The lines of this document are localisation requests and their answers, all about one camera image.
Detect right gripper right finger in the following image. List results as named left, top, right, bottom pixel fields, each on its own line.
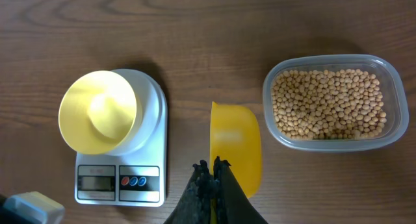
left=213, top=156, right=267, bottom=224

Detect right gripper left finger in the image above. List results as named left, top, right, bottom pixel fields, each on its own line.
left=164, top=160, right=216, bottom=224

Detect yellow measuring scoop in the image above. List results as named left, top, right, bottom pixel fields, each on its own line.
left=209, top=102, right=262, bottom=198

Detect white digital kitchen scale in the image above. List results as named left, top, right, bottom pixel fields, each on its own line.
left=75, top=69, right=168, bottom=207

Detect yellow plastic bowl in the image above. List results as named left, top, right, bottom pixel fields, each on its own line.
left=58, top=71, right=142, bottom=155

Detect soybeans pile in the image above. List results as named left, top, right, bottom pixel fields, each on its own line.
left=270, top=69, right=387, bottom=140

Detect clear plastic bean container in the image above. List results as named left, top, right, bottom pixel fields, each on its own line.
left=263, top=54, right=410, bottom=152

